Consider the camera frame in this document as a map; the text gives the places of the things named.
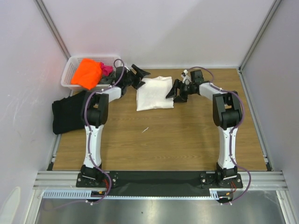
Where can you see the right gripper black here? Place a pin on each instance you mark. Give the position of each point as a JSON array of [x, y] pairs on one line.
[[180, 89]]

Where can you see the pink t-shirt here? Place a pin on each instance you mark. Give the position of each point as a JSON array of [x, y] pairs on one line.
[[106, 70]]

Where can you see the white plastic basket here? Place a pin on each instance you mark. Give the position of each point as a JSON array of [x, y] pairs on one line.
[[73, 63]]

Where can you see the orange t-shirt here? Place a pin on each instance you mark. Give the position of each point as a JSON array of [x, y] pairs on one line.
[[88, 74]]

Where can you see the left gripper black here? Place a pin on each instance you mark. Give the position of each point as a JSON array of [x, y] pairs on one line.
[[139, 74]]

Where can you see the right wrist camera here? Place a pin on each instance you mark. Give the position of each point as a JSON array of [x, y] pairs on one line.
[[186, 78]]

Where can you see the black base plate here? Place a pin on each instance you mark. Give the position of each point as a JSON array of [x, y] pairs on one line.
[[160, 183]]

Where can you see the aluminium frame rail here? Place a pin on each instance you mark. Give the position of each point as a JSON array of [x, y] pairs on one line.
[[260, 180]]

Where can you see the grey t-shirt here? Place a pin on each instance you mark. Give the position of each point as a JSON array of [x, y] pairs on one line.
[[108, 79]]

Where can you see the white Coca-Cola t-shirt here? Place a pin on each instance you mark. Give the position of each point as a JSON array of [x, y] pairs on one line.
[[152, 95]]

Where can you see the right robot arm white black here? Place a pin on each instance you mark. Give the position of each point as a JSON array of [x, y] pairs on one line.
[[227, 109]]

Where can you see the black folded t-shirt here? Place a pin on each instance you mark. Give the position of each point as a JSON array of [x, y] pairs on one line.
[[67, 113]]

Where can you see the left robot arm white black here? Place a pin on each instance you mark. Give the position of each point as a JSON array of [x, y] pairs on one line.
[[95, 114]]

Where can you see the white slotted cable duct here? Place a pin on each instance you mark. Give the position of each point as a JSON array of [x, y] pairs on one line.
[[73, 194]]

